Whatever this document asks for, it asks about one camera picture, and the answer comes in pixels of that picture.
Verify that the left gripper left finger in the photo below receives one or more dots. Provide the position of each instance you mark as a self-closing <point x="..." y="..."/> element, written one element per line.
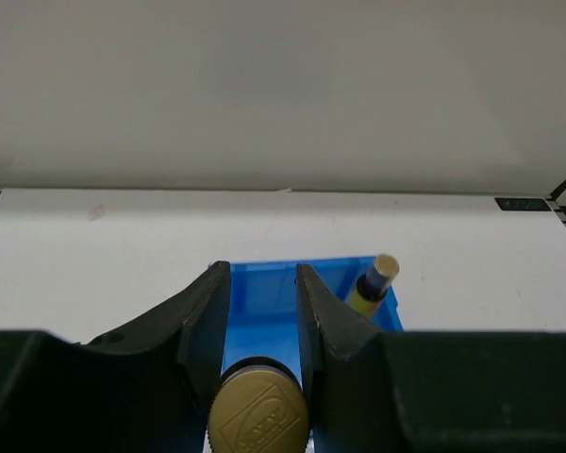
<point x="144" y="386"/>

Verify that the small amber bottle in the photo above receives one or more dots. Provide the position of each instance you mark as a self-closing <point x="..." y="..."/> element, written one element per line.
<point x="259" y="407"/>
<point x="372" y="286"/>

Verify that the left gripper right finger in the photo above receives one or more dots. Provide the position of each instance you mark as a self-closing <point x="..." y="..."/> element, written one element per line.
<point x="471" y="391"/>

